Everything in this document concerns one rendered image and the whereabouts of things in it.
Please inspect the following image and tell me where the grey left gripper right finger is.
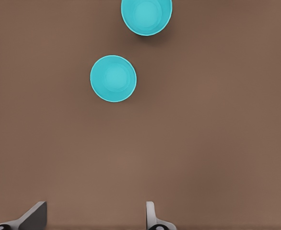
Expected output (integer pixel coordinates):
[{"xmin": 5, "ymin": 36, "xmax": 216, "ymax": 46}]
[{"xmin": 145, "ymin": 201, "xmax": 177, "ymax": 230}]

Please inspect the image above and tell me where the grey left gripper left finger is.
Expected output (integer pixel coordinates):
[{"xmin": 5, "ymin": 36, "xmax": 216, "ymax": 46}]
[{"xmin": 0, "ymin": 201, "xmax": 47, "ymax": 230}]

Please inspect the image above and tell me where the blue bowl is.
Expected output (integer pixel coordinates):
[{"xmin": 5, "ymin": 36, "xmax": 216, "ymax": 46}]
[
  {"xmin": 120, "ymin": 0, "xmax": 173, "ymax": 37},
  {"xmin": 90, "ymin": 55, "xmax": 138, "ymax": 103}
]

